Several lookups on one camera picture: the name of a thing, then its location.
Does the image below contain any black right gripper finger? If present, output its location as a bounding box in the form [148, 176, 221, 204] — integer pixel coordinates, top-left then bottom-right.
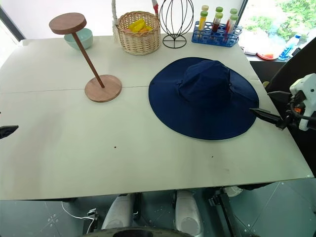
[248, 107, 287, 130]
[267, 91, 292, 107]

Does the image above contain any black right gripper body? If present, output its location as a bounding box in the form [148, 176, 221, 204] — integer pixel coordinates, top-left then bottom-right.
[283, 96, 307, 128]

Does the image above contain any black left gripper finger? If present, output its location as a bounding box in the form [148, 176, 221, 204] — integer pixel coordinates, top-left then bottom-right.
[0, 125, 19, 140]

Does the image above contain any navy blue wide-brim hat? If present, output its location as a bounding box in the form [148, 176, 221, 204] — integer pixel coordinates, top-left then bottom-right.
[148, 57, 260, 141]

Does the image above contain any brown wooden hat stand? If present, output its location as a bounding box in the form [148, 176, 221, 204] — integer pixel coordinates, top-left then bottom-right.
[48, 12, 123, 103]

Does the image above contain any black curved chair back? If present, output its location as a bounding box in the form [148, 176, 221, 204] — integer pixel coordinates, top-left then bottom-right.
[266, 37, 316, 178]

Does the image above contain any red plastic plate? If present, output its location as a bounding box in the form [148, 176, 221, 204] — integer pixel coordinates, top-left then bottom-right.
[256, 51, 278, 61]

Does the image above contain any clear plastic water bottle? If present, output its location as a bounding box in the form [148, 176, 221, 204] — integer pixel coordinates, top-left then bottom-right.
[278, 34, 303, 61]

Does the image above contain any flat white box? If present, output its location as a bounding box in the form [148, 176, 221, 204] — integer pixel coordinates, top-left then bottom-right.
[242, 47, 259, 56]

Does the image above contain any bright-red-filled green-capped test tube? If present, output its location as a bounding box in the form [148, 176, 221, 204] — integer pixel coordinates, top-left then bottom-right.
[223, 14, 239, 42]

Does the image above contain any blue plastic test tube rack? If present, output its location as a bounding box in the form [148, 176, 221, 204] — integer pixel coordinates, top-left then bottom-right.
[191, 20, 243, 47]

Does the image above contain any dark-red-filled green-capped test tube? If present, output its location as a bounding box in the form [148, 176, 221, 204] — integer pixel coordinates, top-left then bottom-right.
[211, 12, 224, 34]

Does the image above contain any yellow-filled green-capped test tube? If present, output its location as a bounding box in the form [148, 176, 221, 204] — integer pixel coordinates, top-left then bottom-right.
[198, 10, 209, 33]

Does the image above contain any black metal table leg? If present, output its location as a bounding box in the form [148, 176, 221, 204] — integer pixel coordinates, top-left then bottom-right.
[208, 189, 239, 237]

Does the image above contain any pale green ceramic bowl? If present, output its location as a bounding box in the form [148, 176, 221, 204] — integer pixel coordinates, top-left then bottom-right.
[64, 28, 94, 51]

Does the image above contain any grey rounded robot right leg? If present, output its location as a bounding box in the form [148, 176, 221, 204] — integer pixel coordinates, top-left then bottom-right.
[174, 190, 203, 237]

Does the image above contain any grey rounded robot leg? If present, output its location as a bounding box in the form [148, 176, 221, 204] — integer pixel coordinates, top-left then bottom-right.
[174, 190, 203, 237]
[101, 193, 134, 231]

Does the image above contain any grey rounded robot left leg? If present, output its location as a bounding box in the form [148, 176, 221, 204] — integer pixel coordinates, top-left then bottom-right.
[101, 193, 134, 231]

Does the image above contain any yellow plastic toy food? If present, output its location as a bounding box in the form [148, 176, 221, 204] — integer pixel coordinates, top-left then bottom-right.
[128, 19, 153, 33]

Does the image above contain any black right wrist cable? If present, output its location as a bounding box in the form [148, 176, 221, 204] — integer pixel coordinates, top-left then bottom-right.
[290, 100, 316, 122]

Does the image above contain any thin white cable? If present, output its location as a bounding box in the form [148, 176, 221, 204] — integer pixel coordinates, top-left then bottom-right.
[61, 200, 97, 234]

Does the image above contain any black wire head stand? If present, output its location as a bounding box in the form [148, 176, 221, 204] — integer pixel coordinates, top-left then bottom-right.
[159, 0, 195, 49]

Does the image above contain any woven wicker basket with handle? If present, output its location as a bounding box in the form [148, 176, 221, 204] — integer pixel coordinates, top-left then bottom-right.
[111, 0, 162, 56]

